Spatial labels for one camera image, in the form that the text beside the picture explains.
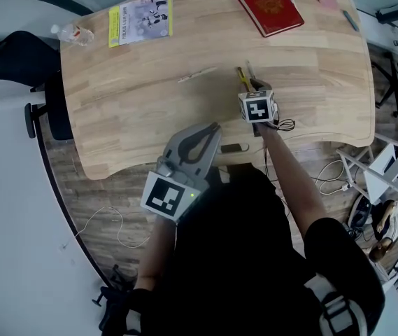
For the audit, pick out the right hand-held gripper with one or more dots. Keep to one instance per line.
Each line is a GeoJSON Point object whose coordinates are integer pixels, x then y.
{"type": "Point", "coordinates": [258, 108]}

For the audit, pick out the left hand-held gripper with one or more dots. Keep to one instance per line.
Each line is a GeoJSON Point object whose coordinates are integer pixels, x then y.
{"type": "Point", "coordinates": [170, 194]}

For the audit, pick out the clear slim pen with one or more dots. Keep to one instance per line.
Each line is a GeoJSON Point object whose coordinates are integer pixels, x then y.
{"type": "Point", "coordinates": [250, 69]}

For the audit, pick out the red hardcover book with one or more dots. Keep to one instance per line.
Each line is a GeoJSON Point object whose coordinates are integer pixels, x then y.
{"type": "Point", "coordinates": [268, 3]}

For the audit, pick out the grey marker pen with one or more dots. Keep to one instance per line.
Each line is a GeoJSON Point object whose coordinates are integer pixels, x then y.
{"type": "Point", "coordinates": [350, 20]}

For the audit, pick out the yellow-edged picture book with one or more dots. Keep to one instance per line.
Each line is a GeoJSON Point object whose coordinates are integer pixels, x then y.
{"type": "Point", "coordinates": [141, 19]}

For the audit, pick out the person's right forearm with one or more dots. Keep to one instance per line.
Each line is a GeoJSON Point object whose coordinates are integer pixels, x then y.
{"type": "Point", "coordinates": [293, 184]}

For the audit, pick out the person's left forearm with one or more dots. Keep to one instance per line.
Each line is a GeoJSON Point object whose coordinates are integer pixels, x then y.
{"type": "Point", "coordinates": [155, 254]}

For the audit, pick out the black mesh office chair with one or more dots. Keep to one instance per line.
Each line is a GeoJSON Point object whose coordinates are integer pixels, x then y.
{"type": "Point", "coordinates": [20, 61]}

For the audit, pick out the person's torso in black shirt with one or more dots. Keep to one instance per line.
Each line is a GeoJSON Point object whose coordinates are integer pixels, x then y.
{"type": "Point", "coordinates": [237, 257]}

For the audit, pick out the white folding step stool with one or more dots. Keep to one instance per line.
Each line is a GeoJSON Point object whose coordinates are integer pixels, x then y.
{"type": "Point", "coordinates": [391, 166]}

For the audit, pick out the clear plastic water bottle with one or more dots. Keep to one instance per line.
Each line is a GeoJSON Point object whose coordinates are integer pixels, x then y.
{"type": "Point", "coordinates": [76, 35]}

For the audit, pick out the black chair base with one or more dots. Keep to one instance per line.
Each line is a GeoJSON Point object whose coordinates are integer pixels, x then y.
{"type": "Point", "coordinates": [113, 290]}

